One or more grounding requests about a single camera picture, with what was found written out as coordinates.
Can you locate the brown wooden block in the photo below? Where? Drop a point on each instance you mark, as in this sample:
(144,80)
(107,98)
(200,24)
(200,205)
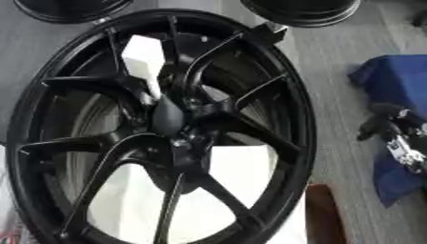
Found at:
(325,216)

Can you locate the black spoked wheel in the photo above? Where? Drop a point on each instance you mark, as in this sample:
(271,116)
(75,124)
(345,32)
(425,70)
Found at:
(183,120)

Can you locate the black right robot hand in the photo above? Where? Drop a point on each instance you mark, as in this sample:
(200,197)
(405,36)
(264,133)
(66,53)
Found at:
(383,122)

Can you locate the black round rim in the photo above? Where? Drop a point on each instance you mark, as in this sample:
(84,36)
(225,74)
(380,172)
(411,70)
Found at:
(67,12)
(303,12)

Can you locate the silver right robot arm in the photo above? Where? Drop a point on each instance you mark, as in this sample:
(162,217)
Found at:
(408,152)

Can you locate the white board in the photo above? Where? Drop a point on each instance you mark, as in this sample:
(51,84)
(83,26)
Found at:
(244,171)

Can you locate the blue cloth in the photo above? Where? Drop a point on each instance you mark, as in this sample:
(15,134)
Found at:
(394,79)

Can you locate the black clamp block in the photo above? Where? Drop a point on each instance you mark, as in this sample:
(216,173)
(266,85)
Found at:
(271,31)

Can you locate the white pin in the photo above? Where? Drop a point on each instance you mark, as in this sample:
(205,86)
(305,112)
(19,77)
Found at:
(142,57)

